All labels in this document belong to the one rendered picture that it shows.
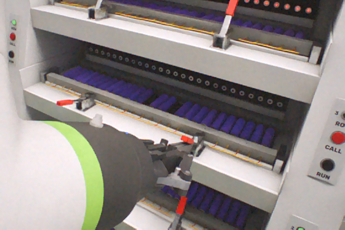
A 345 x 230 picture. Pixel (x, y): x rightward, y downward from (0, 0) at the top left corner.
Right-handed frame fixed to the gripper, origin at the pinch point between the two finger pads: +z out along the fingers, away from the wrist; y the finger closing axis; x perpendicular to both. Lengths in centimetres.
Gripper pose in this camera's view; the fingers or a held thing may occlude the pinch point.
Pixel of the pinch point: (178, 153)
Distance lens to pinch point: 44.3
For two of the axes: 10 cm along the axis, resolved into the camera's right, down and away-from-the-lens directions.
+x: 3.0, -9.5, -0.3
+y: 8.8, 2.9, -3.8
